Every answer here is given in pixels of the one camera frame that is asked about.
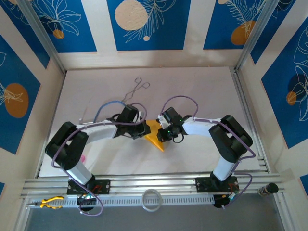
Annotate orange square paper sheet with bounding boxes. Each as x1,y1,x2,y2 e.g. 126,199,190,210
144,119,166,153

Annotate thin metal forceps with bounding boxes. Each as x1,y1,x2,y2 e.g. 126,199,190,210
121,77,151,103

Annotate dark bottle with label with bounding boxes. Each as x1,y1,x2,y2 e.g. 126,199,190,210
257,182,279,197

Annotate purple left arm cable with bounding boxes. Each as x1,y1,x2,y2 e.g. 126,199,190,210
51,103,148,217

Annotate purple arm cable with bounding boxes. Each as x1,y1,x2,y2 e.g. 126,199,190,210
162,95,256,210
51,103,148,217

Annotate blue cable loop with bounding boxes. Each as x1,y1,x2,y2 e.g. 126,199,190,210
92,100,128,122

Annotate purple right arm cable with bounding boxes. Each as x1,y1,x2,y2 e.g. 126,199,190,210
162,95,256,210

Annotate aluminium mounting rail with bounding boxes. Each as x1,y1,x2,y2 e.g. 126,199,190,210
20,171,287,200

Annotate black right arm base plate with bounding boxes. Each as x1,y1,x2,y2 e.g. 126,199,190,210
195,177,239,193

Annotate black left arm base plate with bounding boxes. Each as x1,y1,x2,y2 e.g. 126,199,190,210
66,179,111,195

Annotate grey slotted cable duct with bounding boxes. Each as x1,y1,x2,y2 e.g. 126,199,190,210
27,195,215,209

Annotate aluminium table side rail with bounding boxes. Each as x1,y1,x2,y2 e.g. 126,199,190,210
229,66,270,173

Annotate white tape ring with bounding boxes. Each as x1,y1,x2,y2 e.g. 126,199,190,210
141,189,161,212

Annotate black electronics box with wires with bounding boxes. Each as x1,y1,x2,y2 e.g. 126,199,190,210
213,192,239,209
77,194,97,212

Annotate yellow-handled pliers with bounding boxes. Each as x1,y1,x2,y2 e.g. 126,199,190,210
26,196,65,209

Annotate aluminium frame post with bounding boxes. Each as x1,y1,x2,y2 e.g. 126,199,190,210
234,0,281,72
17,0,67,75

